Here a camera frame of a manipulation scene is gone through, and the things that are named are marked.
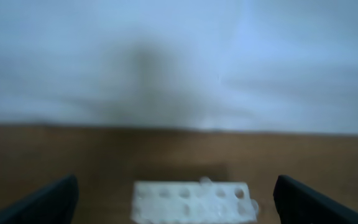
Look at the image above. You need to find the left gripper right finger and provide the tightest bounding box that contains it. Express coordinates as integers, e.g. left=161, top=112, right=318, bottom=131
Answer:
left=272, top=174, right=358, bottom=224

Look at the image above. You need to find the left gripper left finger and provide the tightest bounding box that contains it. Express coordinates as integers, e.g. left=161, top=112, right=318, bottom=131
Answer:
left=0, top=174, right=80, bottom=224

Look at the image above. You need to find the clear test tube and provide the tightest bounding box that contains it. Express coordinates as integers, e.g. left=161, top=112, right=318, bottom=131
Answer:
left=199, top=175, right=213, bottom=189

